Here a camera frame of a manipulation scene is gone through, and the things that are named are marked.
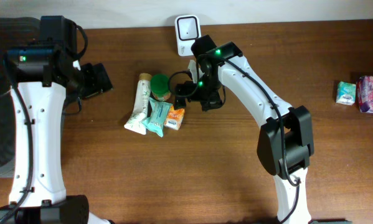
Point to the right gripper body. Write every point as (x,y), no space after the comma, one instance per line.
(208,98)

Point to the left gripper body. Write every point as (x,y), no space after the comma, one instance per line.
(92,81)

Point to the orange small tissue pack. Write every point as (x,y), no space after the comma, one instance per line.
(174,118)

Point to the teal wet wipes pack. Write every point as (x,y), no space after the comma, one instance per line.
(159,112)

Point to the green lid jar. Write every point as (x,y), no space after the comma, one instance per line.
(159,87)

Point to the white floral tube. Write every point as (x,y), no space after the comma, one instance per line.
(140,109)

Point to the small teal gum box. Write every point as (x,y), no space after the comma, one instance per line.
(346,93)

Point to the red purple tissue pack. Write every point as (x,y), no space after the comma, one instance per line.
(365,94)

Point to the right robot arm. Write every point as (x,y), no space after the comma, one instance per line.
(285,142)

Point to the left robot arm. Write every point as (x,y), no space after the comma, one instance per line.
(45,76)

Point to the white barcode scanner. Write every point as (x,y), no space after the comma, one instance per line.
(188,29)

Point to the grey plastic mesh basket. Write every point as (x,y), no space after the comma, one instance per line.
(13,32)

